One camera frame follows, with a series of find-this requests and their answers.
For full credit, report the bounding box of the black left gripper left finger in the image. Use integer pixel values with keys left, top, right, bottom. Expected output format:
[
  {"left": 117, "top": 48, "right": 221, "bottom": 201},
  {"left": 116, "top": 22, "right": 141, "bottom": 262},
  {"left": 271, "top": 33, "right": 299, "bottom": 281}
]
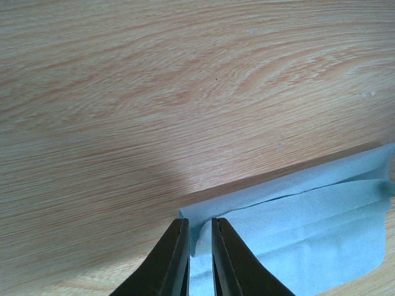
[{"left": 111, "top": 218, "right": 189, "bottom": 295}]

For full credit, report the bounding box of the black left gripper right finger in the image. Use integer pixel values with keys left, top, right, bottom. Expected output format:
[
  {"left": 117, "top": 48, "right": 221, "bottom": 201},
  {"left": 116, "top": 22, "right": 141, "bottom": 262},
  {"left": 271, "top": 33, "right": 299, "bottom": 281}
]
[{"left": 212, "top": 218, "right": 293, "bottom": 295}]

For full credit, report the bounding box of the light blue cleaning cloth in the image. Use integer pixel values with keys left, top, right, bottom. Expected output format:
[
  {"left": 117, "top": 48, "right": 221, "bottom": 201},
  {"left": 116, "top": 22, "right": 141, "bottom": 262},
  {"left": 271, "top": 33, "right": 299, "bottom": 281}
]
[{"left": 178, "top": 144, "right": 394, "bottom": 295}]

